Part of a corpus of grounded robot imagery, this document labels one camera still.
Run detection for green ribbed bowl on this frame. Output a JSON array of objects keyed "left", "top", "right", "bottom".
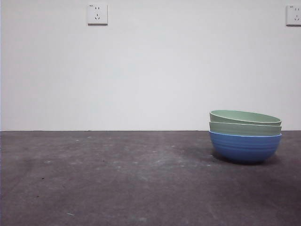
[
  {"left": 209, "top": 109, "right": 283, "bottom": 126},
  {"left": 209, "top": 121, "right": 283, "bottom": 137}
]

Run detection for blue ribbed bowl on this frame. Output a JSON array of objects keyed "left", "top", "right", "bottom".
[{"left": 208, "top": 130, "right": 283, "bottom": 165}]

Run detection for white wall socket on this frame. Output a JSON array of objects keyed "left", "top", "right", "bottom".
[
  {"left": 87, "top": 3, "right": 109, "bottom": 26},
  {"left": 285, "top": 5, "right": 301, "bottom": 27}
]

